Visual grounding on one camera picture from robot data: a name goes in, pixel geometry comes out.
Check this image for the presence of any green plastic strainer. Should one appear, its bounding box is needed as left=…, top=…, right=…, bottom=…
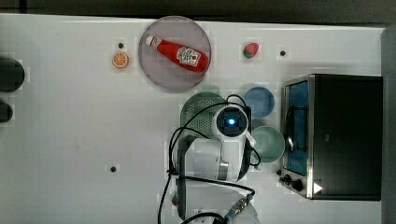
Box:
left=180, top=92, right=225, bottom=138

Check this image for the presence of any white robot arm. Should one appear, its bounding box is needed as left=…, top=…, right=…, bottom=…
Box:
left=171, top=103, right=260, bottom=224

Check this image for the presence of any red ketchup bottle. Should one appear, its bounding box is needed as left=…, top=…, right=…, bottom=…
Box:
left=146, top=35, right=210, bottom=73

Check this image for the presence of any blue bowl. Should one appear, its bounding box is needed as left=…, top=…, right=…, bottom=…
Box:
left=244, top=87, right=275, bottom=118

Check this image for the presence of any green mug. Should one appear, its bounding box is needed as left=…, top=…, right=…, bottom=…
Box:
left=250, top=126, right=285, bottom=170

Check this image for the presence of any strawberry toy near plate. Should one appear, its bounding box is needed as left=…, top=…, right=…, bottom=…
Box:
left=243, top=43, right=260, bottom=59

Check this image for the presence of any grey round plate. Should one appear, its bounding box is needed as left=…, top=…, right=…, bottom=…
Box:
left=138, top=16, right=211, bottom=91

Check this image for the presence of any strawberry toy near banana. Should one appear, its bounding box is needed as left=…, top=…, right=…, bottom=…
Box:
left=172, top=195, right=177, bottom=206

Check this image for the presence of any orange slice toy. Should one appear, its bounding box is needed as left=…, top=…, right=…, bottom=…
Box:
left=112, top=51, right=129, bottom=68

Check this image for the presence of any black toaster oven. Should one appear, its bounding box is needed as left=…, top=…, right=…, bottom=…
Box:
left=277, top=74, right=383, bottom=201

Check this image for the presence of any small black round object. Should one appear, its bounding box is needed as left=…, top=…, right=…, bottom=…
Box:
left=0, top=103, right=13, bottom=123

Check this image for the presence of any black cable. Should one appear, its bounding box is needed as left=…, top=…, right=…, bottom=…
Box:
left=157, top=93, right=262, bottom=224

